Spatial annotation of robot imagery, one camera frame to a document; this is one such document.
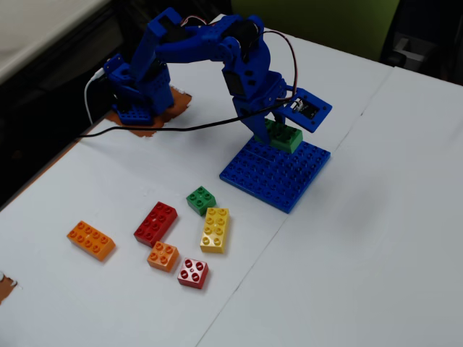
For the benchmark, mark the orange 2x2 block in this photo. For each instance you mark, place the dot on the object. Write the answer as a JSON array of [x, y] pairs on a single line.
[[162, 254]]

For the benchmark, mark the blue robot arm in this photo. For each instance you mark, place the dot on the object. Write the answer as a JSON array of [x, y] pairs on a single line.
[[195, 47]]

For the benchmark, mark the lime green panel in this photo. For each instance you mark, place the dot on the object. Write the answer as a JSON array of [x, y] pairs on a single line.
[[325, 21]]

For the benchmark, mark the white desk board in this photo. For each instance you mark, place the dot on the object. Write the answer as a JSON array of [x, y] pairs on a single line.
[[36, 29]]

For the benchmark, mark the yellow 2x4 block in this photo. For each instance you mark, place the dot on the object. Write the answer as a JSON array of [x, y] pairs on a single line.
[[215, 227]]

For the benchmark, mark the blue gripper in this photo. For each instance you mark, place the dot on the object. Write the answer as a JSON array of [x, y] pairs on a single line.
[[257, 107]]

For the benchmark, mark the blue 8x8 baseplate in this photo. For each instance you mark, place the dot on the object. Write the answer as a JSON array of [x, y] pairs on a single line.
[[275, 177]]

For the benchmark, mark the orange 2x4 block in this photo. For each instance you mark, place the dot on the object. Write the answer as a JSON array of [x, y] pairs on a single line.
[[90, 238]]

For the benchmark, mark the green 2x4 block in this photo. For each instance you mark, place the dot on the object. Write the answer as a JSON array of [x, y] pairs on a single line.
[[289, 140]]

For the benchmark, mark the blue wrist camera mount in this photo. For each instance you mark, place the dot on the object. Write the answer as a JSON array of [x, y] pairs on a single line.
[[314, 118]]

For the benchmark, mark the green 2x2 block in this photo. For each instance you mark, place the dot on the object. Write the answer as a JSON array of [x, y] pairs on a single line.
[[200, 199]]

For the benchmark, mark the black office chair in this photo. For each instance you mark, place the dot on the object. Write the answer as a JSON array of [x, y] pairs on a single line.
[[416, 50]]

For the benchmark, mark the red 2x4 block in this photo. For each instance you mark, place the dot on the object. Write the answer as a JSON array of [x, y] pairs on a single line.
[[155, 222]]

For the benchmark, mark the red 2x2 block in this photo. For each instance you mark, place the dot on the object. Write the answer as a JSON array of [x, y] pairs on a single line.
[[192, 273]]

